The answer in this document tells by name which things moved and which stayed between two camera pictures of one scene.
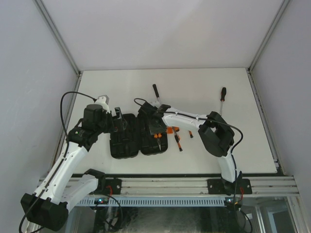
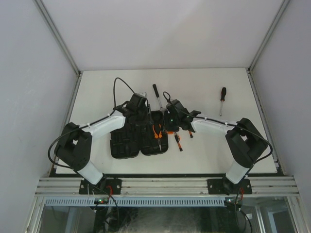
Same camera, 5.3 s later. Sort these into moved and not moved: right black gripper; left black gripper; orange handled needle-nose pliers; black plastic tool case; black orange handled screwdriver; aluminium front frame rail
Moved: left black gripper; right black gripper
Not moved: orange handled needle-nose pliers; black orange handled screwdriver; black plastic tool case; aluminium front frame rail
